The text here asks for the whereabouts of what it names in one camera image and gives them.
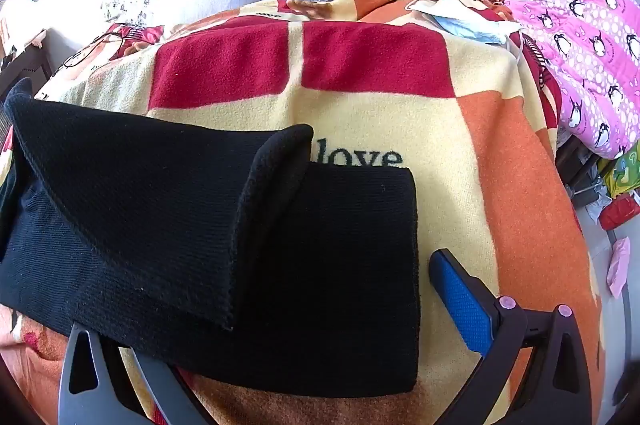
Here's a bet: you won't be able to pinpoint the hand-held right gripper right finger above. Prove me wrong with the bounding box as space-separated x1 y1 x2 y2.
429 248 594 425

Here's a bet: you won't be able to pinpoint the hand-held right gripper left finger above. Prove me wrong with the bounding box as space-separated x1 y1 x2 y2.
57 320 208 425

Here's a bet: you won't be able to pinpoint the black pants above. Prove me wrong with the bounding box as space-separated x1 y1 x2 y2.
0 77 420 397

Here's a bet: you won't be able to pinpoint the pink packet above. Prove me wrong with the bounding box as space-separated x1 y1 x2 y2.
606 237 632 298

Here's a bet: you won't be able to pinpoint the red plastic bag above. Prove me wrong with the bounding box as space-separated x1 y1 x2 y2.
599 192 640 231

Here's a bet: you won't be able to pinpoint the red orange checkered blanket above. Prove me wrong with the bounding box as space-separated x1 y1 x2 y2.
0 0 606 425

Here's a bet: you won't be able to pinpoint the green printed bag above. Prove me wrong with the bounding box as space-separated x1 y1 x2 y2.
604 154 640 196

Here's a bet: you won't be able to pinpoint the blue face mask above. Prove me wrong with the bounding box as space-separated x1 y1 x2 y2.
430 12 506 46

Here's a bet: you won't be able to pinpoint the white face mask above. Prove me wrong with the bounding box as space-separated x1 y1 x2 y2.
407 0 521 36

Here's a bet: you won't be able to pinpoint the pink penguin quilt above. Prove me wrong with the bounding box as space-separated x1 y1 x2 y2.
327 0 640 160

